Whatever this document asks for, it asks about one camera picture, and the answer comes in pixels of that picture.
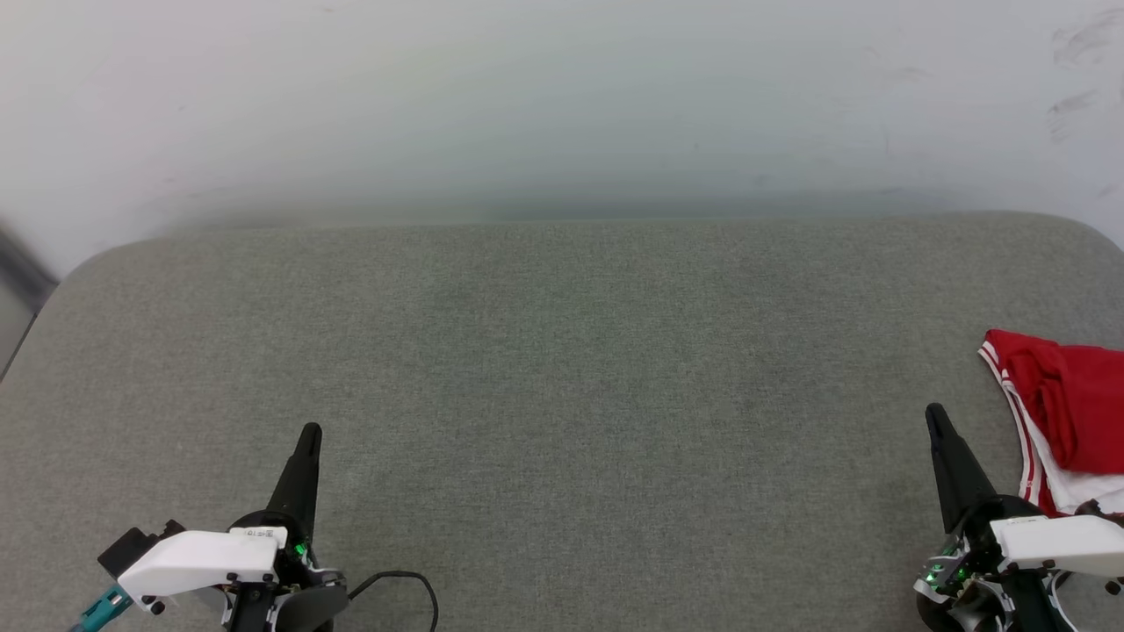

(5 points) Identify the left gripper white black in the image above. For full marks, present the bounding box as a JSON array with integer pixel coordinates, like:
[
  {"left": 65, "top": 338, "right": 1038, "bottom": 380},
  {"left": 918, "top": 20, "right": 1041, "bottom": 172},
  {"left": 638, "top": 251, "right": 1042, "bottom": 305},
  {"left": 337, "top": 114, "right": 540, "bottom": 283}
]
[{"left": 117, "top": 422, "right": 349, "bottom": 632}]

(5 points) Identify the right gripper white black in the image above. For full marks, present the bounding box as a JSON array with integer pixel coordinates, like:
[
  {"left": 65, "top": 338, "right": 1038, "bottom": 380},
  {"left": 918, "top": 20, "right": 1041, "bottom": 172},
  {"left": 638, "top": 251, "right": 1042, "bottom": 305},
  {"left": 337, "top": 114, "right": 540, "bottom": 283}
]
[{"left": 912, "top": 403, "right": 1124, "bottom": 632}]

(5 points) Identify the red and white garment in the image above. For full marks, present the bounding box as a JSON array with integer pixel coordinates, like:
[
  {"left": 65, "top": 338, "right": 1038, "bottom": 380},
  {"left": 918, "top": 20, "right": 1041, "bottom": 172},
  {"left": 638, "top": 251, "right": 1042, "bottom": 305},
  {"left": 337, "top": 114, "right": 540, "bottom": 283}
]
[{"left": 977, "top": 329, "right": 1124, "bottom": 519}]

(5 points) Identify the thin black cable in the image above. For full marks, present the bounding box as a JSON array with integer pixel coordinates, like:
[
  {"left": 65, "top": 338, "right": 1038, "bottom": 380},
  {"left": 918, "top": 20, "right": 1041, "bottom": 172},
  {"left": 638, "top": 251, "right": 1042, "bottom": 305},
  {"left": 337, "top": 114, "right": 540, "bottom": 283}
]
[{"left": 347, "top": 570, "right": 440, "bottom": 632}]

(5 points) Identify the teal cable connector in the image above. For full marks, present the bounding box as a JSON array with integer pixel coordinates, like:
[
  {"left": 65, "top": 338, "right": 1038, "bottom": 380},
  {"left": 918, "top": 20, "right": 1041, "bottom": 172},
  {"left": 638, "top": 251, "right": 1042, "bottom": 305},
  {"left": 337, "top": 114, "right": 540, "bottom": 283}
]
[{"left": 72, "top": 585, "right": 134, "bottom": 632}]

